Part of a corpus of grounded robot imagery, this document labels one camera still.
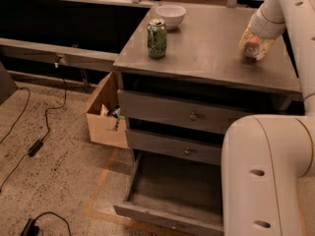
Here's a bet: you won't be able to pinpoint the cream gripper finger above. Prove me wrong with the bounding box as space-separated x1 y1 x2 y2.
238 25 255 48
255 37 276 60

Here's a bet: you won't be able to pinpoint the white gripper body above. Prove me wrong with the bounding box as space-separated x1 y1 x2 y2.
249 8 285 39

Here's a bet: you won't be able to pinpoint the grey metal railing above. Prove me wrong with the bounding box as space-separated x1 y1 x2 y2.
0 0 274 73

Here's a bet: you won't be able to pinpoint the grey middle drawer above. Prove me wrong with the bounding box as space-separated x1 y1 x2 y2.
126 129 223 165

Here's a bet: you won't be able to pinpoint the grey open bottom drawer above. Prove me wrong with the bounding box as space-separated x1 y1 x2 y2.
114 151 224 236

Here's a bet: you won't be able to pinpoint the black power adapter with cable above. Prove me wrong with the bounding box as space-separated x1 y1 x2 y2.
0 54 69 194

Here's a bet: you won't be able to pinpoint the grey drawer cabinet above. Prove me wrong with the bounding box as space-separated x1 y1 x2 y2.
112 4 303 182

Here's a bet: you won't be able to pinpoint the items inside cardboard box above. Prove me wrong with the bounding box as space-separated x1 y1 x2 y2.
100 104 125 132

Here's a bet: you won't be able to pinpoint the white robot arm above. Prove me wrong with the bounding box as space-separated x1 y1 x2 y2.
221 0 315 236

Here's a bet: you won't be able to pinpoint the green soda can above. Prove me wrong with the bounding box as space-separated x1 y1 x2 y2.
147 19 167 59

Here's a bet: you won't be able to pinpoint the white bowl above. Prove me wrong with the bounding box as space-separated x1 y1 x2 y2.
156 5 186 30

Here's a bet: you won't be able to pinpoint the red coke can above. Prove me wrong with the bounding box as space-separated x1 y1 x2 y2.
244 42 260 58

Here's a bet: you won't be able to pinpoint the grey top drawer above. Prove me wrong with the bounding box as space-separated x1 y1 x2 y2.
117 89 250 134

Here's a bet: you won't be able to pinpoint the cardboard box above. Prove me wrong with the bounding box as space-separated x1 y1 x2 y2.
78 72 128 148

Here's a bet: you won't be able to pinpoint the black power adapter foreground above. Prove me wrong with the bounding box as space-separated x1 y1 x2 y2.
20 211 72 236

